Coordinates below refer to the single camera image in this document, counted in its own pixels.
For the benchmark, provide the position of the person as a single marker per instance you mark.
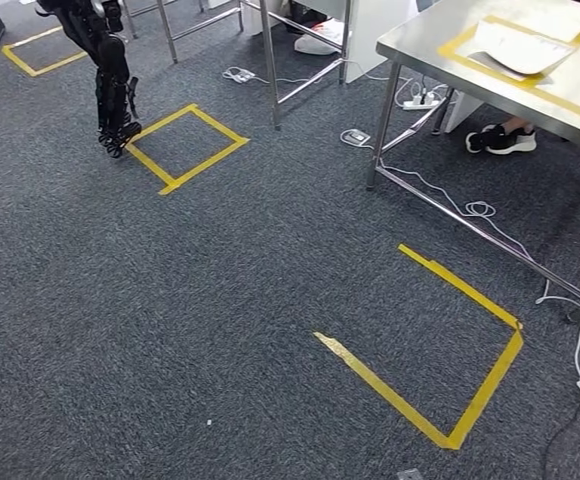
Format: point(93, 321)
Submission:
point(502, 140)

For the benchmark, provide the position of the stainless steel workbench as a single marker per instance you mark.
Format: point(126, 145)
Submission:
point(560, 99)

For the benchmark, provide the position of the white curved car panel part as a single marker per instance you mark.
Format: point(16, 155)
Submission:
point(515, 50)

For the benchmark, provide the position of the white power strip with plugs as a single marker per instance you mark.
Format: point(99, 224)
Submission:
point(420, 101)

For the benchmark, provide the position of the black humanoid robot legs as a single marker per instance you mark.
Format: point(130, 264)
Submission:
point(113, 79)

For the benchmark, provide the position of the steel frame table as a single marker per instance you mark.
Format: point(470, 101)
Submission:
point(270, 73)

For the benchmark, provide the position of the person's white shoe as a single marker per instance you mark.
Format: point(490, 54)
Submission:
point(315, 43)

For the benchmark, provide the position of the yellow floor tape outline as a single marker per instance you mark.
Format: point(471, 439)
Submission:
point(205, 159)
point(35, 69)
point(490, 391)

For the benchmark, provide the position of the small yellow tape rectangle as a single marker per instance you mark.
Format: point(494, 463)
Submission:
point(530, 83)

